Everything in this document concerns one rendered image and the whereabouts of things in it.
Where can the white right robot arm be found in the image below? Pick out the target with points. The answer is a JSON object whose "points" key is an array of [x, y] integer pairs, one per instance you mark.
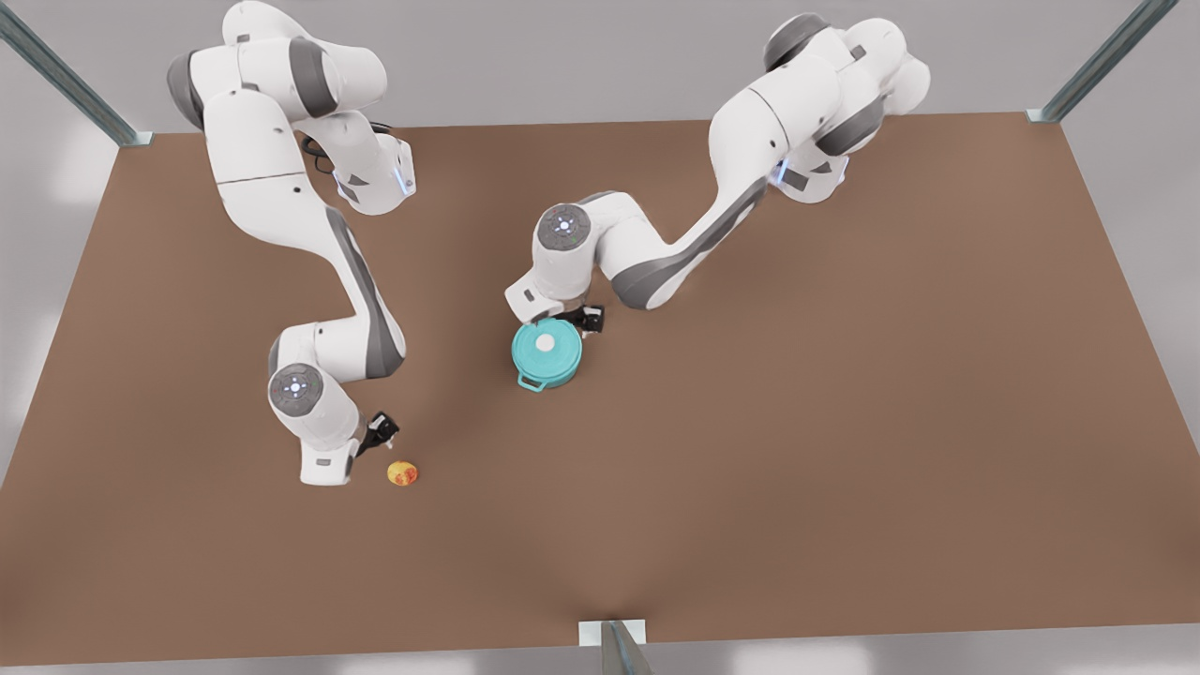
{"points": [[272, 178]]}

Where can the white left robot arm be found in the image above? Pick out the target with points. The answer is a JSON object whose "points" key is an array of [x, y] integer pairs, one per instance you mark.
{"points": [[750, 141]]}

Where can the yellow red potato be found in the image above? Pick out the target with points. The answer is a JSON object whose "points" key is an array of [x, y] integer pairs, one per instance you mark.
{"points": [[403, 473]]}

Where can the teal pot lid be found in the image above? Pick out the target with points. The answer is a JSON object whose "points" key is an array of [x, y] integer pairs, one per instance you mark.
{"points": [[547, 348]]}

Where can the teal pot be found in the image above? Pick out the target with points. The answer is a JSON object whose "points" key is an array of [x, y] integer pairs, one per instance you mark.
{"points": [[546, 368]]}

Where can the silver frame post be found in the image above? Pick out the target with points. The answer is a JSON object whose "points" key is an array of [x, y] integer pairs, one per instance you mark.
{"points": [[1097, 66], [614, 647], [66, 80]]}

